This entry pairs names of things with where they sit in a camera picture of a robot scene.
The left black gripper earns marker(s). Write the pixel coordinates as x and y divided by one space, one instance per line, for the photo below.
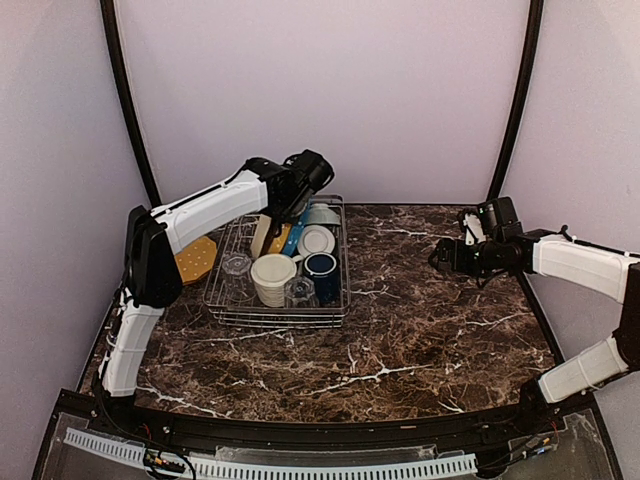
284 218

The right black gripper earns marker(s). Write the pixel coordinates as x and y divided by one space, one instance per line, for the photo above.
443 248

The cream deep plate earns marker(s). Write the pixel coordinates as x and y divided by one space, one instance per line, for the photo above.
262 237

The blue dotted plate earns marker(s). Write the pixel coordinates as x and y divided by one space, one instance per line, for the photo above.
295 233

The wire metal dish rack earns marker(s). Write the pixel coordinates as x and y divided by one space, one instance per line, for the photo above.
237 237

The yellow dotted scalloped plate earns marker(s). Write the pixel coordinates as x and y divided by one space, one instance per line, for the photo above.
196 260

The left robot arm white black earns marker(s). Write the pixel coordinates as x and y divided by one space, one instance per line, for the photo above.
151 279

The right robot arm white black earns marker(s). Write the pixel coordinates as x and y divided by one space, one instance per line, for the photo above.
614 274

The white saucer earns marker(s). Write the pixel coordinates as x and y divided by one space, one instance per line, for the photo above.
315 239

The cream ribbed cup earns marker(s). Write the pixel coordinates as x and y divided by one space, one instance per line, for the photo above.
269 274

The pale green bowl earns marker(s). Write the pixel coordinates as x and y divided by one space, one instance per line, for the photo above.
322 214

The dark blue mug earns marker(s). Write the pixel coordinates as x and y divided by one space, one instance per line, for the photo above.
323 270

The clear glass right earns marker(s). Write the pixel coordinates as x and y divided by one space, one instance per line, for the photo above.
299 293

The clear glass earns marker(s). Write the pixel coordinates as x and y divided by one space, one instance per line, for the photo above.
299 293
236 275

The clear glass left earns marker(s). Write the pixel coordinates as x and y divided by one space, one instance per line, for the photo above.
236 275

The white right gripper bracket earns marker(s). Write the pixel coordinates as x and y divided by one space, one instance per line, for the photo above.
471 227

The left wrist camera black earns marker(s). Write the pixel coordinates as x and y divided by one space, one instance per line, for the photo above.
314 170

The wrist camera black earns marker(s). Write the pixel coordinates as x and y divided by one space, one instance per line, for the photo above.
498 212
314 170

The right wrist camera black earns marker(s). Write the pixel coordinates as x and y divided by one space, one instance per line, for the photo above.
498 212

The black front rail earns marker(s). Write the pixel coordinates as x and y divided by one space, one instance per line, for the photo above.
198 433

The white slotted cable duct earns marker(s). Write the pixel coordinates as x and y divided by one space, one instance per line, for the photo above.
248 463

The right black frame post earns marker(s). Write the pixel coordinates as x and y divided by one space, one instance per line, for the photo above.
521 90

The black frame post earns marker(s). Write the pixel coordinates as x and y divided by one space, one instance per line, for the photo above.
521 90
119 72

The left black frame post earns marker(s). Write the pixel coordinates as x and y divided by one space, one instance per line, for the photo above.
119 72

